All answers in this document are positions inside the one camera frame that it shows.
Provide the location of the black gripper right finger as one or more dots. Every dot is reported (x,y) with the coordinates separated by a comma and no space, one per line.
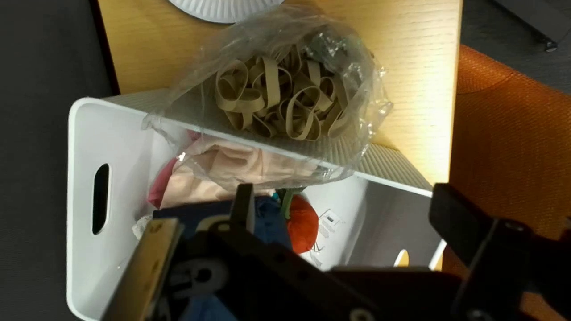
(461,216)

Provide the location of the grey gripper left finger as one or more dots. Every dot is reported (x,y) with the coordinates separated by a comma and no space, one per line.
(144,274)

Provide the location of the white plastic storage container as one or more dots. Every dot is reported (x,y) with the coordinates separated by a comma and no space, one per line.
(119,256)

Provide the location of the orange fabric chair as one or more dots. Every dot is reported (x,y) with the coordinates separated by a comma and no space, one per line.
(511,143)

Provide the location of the navy cloth white print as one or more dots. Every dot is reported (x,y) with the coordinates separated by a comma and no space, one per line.
(190,216)

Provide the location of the pink cloth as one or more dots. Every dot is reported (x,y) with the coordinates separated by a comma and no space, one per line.
(160,188)

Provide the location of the bright blue cloth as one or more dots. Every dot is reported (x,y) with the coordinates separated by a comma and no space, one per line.
(270,224)

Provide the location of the orange red cloth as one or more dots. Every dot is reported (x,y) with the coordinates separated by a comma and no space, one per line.
(304,224)

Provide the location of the clear bag of rubber bands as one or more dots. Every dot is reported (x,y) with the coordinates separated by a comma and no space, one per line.
(279,95)

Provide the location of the white ribbed plate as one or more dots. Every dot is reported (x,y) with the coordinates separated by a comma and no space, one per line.
(226,10)

